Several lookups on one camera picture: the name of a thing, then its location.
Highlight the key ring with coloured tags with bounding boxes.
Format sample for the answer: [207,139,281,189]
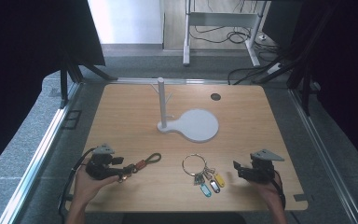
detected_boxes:
[181,153,227,199]

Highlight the white key holder stand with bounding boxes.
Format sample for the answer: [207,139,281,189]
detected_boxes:
[150,77,220,144]

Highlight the white power strip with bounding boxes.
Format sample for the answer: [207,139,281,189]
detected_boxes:
[266,63,282,76]

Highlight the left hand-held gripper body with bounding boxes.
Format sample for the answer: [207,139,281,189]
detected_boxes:
[85,143,116,181]

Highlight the black metal stand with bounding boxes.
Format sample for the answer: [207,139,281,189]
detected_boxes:
[59,50,119,110]
[286,62,322,117]

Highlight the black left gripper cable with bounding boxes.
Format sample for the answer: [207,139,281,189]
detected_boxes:
[58,147,96,218]

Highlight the green cord keychain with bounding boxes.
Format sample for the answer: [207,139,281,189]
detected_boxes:
[117,152,163,184]

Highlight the black floor cables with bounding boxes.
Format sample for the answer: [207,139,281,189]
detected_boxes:
[227,50,296,86]

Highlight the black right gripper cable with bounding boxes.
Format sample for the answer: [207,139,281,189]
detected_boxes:
[271,170,287,210]

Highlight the person's right hand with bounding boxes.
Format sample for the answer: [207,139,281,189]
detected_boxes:
[249,172,284,203]

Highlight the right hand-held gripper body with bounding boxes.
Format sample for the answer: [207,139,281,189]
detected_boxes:
[249,148,285,184]

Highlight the person's left hand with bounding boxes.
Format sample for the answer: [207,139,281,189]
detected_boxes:
[72,162,121,206]

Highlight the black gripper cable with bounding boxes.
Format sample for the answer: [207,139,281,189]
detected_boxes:
[271,170,287,210]
[58,147,96,218]

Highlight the white metal desk frame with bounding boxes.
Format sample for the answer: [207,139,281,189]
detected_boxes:
[182,0,270,68]

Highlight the black cables under desk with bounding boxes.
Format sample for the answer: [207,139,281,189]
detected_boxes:
[188,24,281,63]

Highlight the black curtain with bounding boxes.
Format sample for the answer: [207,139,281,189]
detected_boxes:
[262,0,358,176]
[0,0,106,183]

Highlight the aluminium rail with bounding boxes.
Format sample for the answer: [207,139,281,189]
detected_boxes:
[0,81,83,224]
[288,88,358,224]

